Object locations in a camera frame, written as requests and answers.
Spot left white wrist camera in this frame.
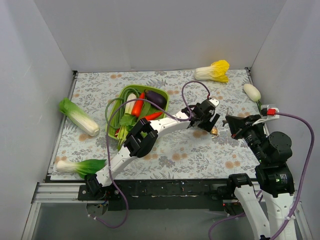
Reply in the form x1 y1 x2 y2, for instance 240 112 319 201
208 98 220 108

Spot red toy chili pepper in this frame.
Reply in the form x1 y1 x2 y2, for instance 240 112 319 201
144 111 163 121

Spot yellow napa cabbage toy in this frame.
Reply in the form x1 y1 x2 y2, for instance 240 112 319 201
194 60 230 83

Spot green plastic basket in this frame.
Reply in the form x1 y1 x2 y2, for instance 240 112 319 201
105 84 169 141

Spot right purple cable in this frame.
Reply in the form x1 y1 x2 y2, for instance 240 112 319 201
208 111 315 240

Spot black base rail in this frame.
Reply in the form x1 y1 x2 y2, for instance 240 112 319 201
77 178 237 211

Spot silver keys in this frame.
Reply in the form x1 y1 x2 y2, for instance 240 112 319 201
222 108 229 127

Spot purple cable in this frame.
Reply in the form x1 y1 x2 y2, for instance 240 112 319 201
89 80 211 229
208 111 315 240

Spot purple toy eggplant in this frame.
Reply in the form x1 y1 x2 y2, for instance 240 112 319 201
144 89 167 109

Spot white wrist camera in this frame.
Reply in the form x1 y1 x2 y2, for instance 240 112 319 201
208 98 220 108
252 104 280 126

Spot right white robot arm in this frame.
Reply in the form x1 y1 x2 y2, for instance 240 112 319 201
225 114 297 240

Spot floral table mat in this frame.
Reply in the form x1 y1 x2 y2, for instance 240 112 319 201
52 69 259 180

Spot white toy daikon radish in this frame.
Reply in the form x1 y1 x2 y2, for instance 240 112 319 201
243 83 262 114

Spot orange toy carrot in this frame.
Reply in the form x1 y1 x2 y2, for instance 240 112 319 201
131 92 145 118

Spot green napa cabbage toy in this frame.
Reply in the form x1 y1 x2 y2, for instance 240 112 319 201
58 97 100 137

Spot green bok choy toy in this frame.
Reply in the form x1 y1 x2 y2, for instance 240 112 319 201
56 159 106 179

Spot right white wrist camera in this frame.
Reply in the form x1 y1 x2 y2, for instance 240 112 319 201
252 104 280 126

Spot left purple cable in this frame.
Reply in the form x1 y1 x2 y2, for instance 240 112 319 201
89 80 211 229

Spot green toy long beans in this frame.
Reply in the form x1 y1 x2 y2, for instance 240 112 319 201
104 87 136 135

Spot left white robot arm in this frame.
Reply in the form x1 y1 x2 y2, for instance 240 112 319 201
84 98 220 200

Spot white toy radish in basket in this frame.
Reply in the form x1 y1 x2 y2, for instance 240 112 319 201
124 93 137 115

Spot brass padlock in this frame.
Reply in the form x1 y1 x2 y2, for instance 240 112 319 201
210 126 219 139

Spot green leafy toy in basket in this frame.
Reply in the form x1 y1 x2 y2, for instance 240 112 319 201
116 113 138 150

